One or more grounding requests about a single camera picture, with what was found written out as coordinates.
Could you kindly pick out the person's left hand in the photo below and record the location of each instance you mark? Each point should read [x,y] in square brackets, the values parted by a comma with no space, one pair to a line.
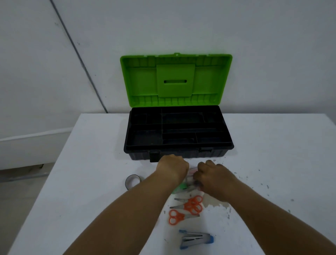
[172,168]

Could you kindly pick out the person's right hand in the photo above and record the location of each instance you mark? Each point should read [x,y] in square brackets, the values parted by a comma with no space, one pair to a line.
[216,181]

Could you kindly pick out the person's right fingers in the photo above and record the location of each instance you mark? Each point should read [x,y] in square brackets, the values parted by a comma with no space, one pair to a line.
[202,170]

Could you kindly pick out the person's left fingers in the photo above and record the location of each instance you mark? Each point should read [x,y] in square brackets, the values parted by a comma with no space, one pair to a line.
[181,160]

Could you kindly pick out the clear plastic packet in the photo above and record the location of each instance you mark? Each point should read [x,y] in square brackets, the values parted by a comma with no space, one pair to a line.
[191,175]

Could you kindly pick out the person's right forearm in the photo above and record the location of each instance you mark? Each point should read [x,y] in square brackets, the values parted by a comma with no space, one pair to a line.
[267,223]

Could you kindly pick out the person's left forearm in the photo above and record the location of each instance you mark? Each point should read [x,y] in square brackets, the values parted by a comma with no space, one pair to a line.
[131,215]

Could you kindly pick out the green plastic tool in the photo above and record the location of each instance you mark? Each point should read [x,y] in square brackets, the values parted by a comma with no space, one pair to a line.
[180,188]

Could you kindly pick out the black organizer tray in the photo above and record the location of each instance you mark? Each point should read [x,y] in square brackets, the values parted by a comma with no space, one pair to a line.
[178,128]

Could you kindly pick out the grey tape roll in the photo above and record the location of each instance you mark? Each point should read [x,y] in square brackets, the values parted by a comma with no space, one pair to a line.
[130,181]

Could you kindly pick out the blue metal stapler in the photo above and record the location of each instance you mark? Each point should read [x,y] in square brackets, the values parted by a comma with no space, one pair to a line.
[196,238]

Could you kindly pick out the black toolbox with green lid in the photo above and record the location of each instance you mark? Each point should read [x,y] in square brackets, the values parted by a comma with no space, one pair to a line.
[175,78]

